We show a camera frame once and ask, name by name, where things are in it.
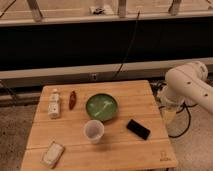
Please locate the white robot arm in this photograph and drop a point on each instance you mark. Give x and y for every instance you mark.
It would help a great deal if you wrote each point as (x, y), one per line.
(183, 82)

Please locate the green bowl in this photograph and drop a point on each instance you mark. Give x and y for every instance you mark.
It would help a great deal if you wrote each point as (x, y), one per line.
(102, 107)

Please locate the black smartphone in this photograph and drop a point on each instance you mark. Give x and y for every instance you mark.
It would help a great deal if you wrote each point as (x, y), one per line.
(138, 129)

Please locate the white plastic bottle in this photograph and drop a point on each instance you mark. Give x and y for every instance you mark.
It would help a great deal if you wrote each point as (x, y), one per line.
(54, 104)

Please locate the white wrapped packet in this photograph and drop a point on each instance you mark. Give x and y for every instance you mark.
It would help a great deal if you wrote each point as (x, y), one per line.
(52, 155)

